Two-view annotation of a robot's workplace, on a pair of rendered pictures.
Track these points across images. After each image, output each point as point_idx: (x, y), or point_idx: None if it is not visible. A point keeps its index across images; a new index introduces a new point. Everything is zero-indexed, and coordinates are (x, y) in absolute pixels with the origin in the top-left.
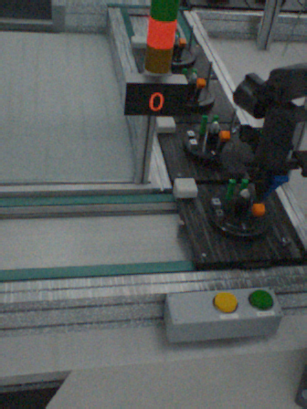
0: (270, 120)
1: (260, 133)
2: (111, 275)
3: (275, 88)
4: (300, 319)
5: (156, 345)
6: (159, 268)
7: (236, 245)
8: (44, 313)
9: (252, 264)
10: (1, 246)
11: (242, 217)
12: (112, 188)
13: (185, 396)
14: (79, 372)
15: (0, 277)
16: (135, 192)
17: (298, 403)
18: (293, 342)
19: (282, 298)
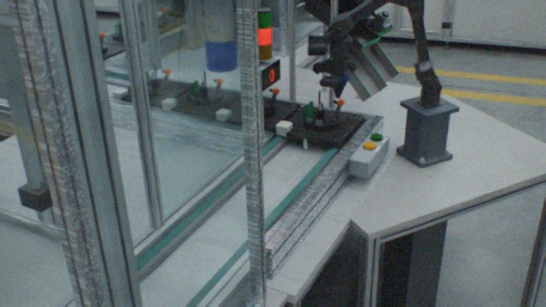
0: (339, 49)
1: (333, 60)
2: (318, 171)
3: (340, 30)
4: None
5: (357, 190)
6: (328, 157)
7: (337, 130)
8: (320, 201)
9: (354, 130)
10: None
11: (325, 118)
12: None
13: (393, 193)
14: (353, 217)
15: (287, 202)
16: (264, 145)
17: (422, 166)
18: (390, 155)
19: None
